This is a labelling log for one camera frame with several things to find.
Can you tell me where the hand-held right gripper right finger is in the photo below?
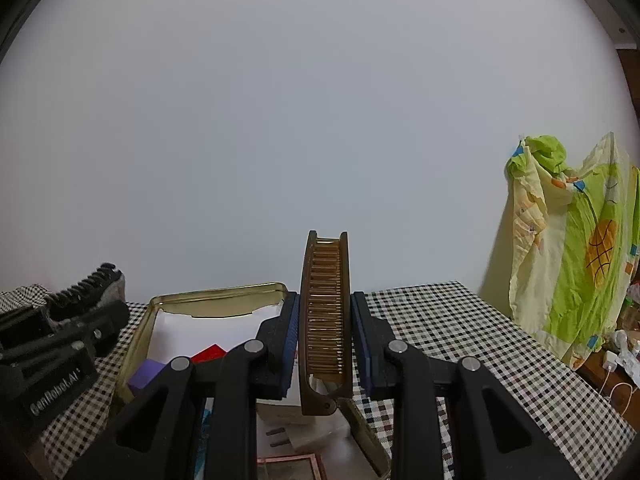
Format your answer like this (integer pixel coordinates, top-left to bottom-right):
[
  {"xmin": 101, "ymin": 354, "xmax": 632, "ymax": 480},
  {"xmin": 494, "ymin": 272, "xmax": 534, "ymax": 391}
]
[{"xmin": 351, "ymin": 291, "xmax": 583, "ymax": 480}]

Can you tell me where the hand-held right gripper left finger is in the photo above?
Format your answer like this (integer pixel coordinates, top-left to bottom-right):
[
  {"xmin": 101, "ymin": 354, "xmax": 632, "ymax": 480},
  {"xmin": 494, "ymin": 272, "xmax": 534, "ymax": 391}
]
[{"xmin": 102, "ymin": 294, "xmax": 300, "ymax": 480}]

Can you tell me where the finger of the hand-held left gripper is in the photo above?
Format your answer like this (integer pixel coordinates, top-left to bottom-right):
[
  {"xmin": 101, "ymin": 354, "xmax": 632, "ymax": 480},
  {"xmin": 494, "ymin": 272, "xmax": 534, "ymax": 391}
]
[{"xmin": 50, "ymin": 301, "xmax": 130, "ymax": 358}]

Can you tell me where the gold tin box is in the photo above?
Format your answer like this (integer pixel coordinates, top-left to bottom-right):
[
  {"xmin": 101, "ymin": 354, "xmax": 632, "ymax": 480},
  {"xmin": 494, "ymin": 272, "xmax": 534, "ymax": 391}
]
[{"xmin": 112, "ymin": 282, "xmax": 391, "ymax": 480}]

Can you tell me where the brown folding comb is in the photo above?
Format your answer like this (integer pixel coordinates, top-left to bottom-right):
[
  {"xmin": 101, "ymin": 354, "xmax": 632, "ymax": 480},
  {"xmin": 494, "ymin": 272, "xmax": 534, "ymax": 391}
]
[{"xmin": 299, "ymin": 230, "xmax": 351, "ymax": 417}]

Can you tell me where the black hair claw clip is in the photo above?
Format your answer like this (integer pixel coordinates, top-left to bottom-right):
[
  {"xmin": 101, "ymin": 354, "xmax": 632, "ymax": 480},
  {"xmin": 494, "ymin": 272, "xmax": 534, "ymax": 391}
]
[{"xmin": 44, "ymin": 262, "xmax": 126, "ymax": 323}]

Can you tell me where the purple block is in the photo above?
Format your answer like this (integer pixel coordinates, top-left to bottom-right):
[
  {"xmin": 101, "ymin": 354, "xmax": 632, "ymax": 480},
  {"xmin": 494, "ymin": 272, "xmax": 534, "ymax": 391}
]
[{"xmin": 127, "ymin": 358, "xmax": 166, "ymax": 401}]

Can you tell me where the red building block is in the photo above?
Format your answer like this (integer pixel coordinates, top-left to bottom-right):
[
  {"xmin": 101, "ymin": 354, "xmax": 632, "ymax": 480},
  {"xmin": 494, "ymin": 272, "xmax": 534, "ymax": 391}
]
[{"xmin": 191, "ymin": 344, "xmax": 226, "ymax": 363}]

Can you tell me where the white power adapter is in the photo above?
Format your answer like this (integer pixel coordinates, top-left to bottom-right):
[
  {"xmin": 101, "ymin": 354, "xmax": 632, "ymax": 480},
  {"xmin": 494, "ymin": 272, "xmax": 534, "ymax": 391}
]
[{"xmin": 265, "ymin": 410, "xmax": 351, "ymax": 456}]

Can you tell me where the pink-framed card stack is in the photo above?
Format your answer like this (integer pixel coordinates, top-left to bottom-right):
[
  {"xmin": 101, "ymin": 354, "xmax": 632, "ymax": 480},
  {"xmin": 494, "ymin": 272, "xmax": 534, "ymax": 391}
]
[{"xmin": 257, "ymin": 452, "xmax": 326, "ymax": 480}]

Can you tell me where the white paper lining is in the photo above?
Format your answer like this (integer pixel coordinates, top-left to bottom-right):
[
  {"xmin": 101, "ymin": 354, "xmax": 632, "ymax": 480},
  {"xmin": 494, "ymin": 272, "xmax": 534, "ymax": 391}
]
[{"xmin": 148, "ymin": 302, "xmax": 281, "ymax": 363}]

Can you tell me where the black white checked tablecloth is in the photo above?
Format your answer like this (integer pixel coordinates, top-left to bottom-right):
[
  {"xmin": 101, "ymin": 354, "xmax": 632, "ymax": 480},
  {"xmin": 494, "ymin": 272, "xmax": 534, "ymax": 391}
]
[{"xmin": 0, "ymin": 281, "xmax": 637, "ymax": 480}]

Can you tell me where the yellow green printed cloth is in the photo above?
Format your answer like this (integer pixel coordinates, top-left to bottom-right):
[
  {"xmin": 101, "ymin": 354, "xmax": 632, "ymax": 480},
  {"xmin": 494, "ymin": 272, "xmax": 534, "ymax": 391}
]
[{"xmin": 505, "ymin": 132, "xmax": 640, "ymax": 371}]

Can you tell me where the brown wooden cabinet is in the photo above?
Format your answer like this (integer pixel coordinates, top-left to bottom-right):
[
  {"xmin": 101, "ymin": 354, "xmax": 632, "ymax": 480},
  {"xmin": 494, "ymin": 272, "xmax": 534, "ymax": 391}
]
[{"xmin": 575, "ymin": 352, "xmax": 640, "ymax": 433}]

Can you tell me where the white cable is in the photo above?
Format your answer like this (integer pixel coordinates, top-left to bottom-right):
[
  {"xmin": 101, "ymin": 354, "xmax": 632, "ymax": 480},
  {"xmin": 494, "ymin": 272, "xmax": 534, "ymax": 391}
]
[{"xmin": 600, "ymin": 367, "xmax": 633, "ymax": 416}]

